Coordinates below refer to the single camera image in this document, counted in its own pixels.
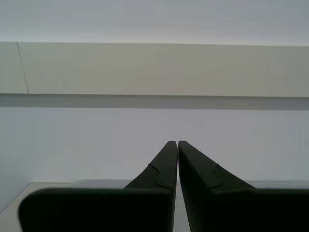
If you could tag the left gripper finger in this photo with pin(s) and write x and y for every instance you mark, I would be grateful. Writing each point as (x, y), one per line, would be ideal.
(96, 212)
(229, 210)

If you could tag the beige wall panel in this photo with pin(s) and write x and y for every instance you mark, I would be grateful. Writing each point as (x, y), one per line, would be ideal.
(144, 70)

